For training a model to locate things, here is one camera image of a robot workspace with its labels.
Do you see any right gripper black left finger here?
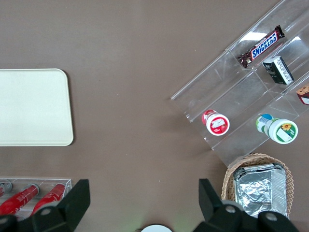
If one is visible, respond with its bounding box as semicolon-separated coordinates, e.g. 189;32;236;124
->
0;178;91;232

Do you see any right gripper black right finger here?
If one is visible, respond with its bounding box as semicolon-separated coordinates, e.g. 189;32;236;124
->
193;178;300;232

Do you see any woven wicker basket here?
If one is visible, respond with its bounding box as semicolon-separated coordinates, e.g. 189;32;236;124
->
221;153;294;218

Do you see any cream plastic tray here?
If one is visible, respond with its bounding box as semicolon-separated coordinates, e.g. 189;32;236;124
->
0;68;74;147

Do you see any red cola bottle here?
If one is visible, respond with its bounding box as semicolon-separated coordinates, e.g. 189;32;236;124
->
32;183;66;215
0;183;40;216

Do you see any clear acrylic bottle box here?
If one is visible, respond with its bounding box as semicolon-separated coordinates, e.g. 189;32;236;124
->
0;178;72;218

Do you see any aluminium foil container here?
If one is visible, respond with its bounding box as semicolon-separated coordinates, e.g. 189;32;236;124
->
233;163;289;218

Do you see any white round disc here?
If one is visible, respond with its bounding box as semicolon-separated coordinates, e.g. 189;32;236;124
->
140;224;173;232

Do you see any clear bottle with silver cap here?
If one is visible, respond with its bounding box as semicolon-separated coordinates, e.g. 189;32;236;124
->
0;182;13;198

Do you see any red strawberry yogurt cup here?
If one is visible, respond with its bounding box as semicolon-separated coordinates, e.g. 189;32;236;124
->
201;109;230;136

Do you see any green lidded yogurt cup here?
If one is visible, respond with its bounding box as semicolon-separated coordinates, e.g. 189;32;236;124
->
255;114;298;145

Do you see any clear acrylic stepped display shelf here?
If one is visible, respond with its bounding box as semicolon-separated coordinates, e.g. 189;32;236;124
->
170;0;309;169

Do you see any cookie snack package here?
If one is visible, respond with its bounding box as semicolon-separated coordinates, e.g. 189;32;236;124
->
296;83;309;106

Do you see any small black carton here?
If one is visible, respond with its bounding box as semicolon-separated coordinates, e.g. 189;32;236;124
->
262;56;295;85

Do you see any Snickers chocolate bar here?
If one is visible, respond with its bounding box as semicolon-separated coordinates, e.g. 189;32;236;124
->
236;25;285;68

